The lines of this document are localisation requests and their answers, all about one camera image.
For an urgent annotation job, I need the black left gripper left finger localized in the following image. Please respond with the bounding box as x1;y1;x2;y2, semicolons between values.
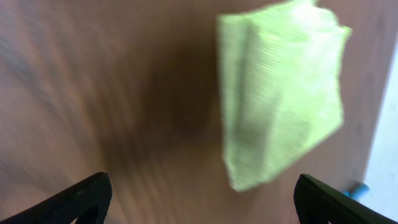
1;172;113;224

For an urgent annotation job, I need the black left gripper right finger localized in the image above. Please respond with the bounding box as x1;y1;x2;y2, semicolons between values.
294;174;397;224

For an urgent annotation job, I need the green microfiber cloth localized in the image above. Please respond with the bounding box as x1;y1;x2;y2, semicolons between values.
216;0;351;192

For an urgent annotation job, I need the blue microfiber cloth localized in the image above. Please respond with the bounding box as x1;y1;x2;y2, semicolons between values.
343;182;369;200

